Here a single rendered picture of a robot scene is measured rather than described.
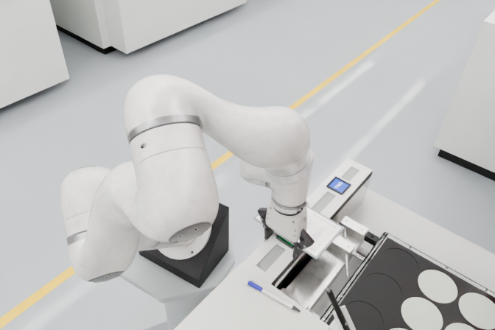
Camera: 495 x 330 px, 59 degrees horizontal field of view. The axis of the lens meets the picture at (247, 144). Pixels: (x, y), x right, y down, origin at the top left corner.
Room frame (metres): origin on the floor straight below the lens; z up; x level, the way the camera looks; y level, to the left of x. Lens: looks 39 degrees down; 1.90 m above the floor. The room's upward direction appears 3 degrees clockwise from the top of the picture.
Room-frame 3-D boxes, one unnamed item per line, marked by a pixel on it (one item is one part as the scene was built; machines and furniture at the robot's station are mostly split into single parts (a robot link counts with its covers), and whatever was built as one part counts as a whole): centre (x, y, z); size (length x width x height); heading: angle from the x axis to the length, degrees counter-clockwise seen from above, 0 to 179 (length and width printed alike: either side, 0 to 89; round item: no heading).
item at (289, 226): (0.72, -0.10, 1.08); 0.10 x 0.07 x 0.11; 52
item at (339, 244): (0.79, -0.28, 0.89); 0.08 x 0.03 x 0.03; 52
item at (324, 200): (0.85, -0.20, 0.89); 0.55 x 0.09 x 0.14; 142
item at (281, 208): (0.72, -0.11, 1.14); 0.09 x 0.08 x 0.03; 52
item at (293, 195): (0.72, -0.10, 1.22); 0.09 x 0.08 x 0.13; 75
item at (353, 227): (0.85, -0.33, 0.89); 0.08 x 0.03 x 0.03; 52
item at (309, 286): (0.73, -0.23, 0.87); 0.36 x 0.08 x 0.03; 142
